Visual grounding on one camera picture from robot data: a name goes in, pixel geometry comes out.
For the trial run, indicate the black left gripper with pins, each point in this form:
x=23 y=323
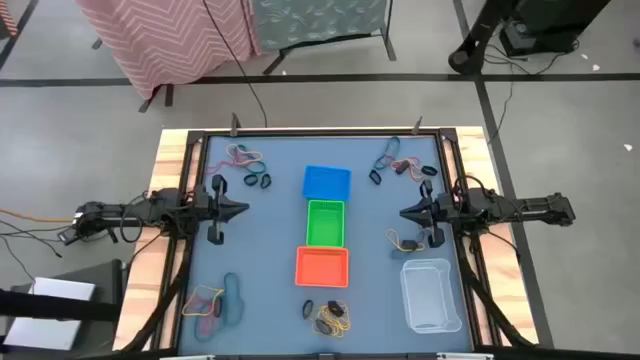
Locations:
x=210 y=207

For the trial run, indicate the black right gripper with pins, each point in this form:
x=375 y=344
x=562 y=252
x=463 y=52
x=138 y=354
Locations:
x=440 y=212

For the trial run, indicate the yellow rubber band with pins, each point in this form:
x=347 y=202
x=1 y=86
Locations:
x=395 y=243
x=342 y=322
x=207 y=287
x=330 y=317
x=246 y=152

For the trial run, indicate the red rubber band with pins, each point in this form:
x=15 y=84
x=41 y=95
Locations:
x=200 y=302
x=410 y=162

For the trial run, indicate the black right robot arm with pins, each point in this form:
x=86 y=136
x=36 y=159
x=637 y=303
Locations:
x=525 y=207

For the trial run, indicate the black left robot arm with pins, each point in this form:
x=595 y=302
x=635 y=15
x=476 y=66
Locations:
x=150 y=210

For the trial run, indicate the orange rubber band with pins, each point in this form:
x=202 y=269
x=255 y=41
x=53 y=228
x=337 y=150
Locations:
x=417 y=175

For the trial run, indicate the thin blue rubber band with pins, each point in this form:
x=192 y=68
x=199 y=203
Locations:
x=397 y=142

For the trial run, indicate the blue table mat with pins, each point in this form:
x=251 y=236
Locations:
x=270 y=240

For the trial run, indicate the clear plastic basket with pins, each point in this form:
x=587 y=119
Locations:
x=430 y=300

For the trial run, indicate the green plastic basket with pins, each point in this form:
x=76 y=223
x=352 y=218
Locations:
x=325 y=222

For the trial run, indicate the blue plastic basket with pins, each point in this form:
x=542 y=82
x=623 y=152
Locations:
x=327 y=182

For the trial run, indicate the orange plastic basket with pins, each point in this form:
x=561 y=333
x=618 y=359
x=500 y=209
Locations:
x=322 y=267

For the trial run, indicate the black cart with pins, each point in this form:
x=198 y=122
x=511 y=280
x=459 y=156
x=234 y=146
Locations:
x=107 y=285

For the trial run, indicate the black cloth rack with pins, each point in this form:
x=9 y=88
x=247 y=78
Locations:
x=390 y=50

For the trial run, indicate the black power adapter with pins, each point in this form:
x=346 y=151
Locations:
x=67 y=236

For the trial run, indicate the pink chevron cloth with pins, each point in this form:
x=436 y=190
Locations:
x=170 y=35

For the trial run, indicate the white flat box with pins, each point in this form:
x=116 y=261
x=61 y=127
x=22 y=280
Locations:
x=42 y=334
x=62 y=289

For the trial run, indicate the green leaf-patterned cloth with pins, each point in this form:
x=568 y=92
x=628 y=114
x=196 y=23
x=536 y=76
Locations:
x=320 y=20

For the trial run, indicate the black equipment box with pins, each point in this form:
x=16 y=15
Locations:
x=550 y=25

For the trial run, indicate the black frame clamp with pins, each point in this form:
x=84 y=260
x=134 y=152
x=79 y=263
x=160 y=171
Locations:
x=416 y=127
x=234 y=125

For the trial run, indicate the black table frame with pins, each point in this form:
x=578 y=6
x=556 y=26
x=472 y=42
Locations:
x=325 y=133

